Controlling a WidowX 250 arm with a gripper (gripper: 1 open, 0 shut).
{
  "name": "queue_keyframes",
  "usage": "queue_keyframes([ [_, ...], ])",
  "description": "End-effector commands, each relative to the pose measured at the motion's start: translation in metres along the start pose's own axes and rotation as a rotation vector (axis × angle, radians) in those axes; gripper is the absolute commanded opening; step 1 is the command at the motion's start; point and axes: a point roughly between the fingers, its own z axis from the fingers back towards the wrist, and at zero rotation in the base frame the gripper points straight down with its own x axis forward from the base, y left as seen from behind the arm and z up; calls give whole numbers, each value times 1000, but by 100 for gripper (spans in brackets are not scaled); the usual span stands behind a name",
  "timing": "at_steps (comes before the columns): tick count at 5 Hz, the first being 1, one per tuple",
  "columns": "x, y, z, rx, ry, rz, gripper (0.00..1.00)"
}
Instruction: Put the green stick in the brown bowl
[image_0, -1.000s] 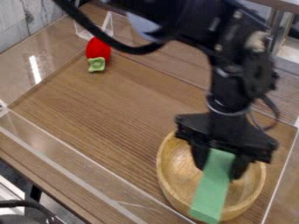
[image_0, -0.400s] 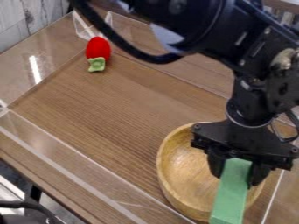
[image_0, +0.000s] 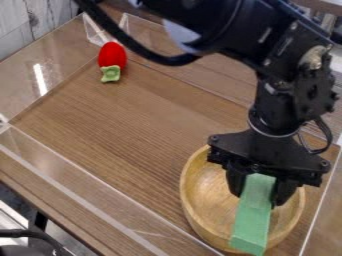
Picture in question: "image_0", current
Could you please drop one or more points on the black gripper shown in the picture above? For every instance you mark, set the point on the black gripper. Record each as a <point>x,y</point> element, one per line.
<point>246,153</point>

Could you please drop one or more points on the green rectangular block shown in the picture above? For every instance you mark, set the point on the green rectangular block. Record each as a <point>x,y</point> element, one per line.
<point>250,231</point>

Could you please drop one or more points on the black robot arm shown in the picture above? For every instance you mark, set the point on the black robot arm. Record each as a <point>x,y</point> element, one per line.
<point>267,35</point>

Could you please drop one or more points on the brown wooden bowl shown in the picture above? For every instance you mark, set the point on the brown wooden bowl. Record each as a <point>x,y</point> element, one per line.
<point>210,205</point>

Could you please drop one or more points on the red toy strawberry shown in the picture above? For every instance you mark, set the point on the red toy strawberry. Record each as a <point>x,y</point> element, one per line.
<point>111,61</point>

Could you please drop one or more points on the clear acrylic front wall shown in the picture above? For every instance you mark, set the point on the clear acrylic front wall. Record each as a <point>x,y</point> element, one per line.
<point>106,219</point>

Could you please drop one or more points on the clear acrylic corner bracket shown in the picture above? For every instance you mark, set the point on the clear acrylic corner bracket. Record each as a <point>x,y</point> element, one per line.
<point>96,35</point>

